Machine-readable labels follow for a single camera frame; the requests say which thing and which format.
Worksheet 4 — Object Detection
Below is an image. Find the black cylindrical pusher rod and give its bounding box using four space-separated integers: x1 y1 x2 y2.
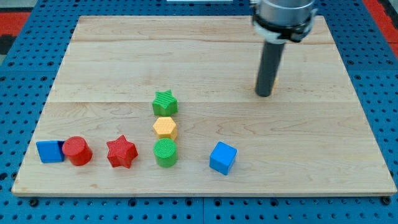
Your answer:
255 42 285 97

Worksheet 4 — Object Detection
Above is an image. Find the yellow hexagon block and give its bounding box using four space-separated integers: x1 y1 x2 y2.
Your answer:
152 117 178 141

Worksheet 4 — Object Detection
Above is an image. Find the blue cube block right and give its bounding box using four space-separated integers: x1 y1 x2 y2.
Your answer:
209 141 238 175

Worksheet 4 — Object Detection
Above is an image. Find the green star block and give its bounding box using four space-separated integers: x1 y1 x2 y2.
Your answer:
152 90 178 116

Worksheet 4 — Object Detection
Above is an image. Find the wooden board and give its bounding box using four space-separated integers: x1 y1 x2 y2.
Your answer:
12 16 397 197

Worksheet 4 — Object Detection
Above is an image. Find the blue cube block left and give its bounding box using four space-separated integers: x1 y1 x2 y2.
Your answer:
36 140 65 163

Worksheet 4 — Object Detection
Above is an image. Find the red cylinder block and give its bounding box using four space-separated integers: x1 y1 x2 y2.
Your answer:
62 136 93 166

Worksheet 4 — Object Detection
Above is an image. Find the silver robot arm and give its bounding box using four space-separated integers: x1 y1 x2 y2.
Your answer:
252 0 317 97

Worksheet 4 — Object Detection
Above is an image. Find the blue cube block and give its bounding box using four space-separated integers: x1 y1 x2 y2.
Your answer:
209 141 238 175
36 140 65 163

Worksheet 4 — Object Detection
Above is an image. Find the green cylinder block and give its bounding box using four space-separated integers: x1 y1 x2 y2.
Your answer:
153 138 178 167

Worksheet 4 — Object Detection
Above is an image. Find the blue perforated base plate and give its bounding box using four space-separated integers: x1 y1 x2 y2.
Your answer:
1 0 397 223

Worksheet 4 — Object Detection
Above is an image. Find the red star block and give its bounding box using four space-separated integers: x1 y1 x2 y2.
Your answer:
106 135 139 169

